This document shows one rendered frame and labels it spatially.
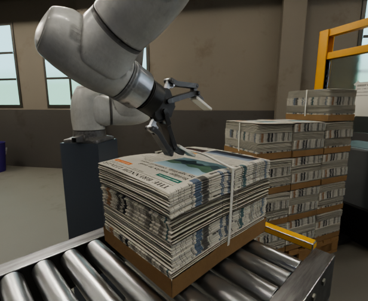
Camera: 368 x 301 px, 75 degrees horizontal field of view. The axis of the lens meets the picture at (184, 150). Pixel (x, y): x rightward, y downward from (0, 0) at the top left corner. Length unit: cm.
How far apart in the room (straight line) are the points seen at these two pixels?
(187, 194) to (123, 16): 31
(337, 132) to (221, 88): 228
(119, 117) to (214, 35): 303
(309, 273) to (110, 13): 65
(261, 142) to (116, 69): 123
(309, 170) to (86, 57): 169
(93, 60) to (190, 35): 371
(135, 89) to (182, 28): 370
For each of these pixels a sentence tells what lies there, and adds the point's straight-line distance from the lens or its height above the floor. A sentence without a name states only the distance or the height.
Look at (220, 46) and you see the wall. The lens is 403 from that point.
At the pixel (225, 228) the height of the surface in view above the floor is 88.
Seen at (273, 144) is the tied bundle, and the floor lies 93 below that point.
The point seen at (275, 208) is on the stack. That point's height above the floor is 50.
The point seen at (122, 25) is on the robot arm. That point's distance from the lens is 42.
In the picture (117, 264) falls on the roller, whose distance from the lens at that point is 66.
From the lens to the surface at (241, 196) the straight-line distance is 63.
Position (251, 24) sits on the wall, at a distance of 411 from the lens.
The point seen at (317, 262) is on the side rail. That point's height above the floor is 80.
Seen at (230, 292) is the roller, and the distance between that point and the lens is 58.
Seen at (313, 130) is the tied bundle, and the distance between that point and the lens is 185.
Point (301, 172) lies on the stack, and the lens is 185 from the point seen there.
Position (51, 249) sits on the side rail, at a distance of 77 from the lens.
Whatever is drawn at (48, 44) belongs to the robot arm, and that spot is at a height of 127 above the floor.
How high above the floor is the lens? 118
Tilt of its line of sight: 11 degrees down
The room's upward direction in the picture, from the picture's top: straight up
